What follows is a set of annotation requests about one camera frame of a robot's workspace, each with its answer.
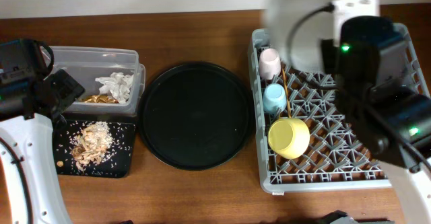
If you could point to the gold brown snack wrapper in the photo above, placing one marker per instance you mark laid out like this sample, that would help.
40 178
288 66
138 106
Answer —
105 99

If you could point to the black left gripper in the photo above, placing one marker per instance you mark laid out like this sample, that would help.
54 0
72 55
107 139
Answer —
70 89

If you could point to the black rectangular tray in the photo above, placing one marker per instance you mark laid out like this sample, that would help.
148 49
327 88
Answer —
118 163

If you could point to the grey dishwasher rack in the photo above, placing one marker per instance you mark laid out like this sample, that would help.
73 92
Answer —
334 158

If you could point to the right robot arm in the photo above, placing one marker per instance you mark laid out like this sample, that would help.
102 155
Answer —
388 117

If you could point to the white tissue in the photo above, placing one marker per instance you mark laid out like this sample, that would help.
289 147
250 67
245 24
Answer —
117 85

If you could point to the grey plate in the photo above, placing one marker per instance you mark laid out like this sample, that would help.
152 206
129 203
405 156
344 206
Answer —
304 54

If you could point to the round black serving tray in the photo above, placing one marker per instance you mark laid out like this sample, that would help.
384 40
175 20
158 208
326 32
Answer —
196 116

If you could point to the yellow bowl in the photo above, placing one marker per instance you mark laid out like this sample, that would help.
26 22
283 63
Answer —
288 137

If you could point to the pink cup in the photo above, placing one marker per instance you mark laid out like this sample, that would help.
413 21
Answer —
269 64

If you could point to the food scraps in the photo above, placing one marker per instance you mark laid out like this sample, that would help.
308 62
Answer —
91 143

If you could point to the blue cup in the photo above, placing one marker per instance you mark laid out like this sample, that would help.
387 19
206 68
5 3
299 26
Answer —
274 98

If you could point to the clear plastic waste bin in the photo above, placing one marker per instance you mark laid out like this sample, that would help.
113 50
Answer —
85 64

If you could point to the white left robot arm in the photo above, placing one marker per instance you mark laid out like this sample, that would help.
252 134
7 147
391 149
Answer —
29 108

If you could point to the wooden chopstick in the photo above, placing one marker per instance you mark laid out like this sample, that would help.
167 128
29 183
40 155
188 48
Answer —
283 74

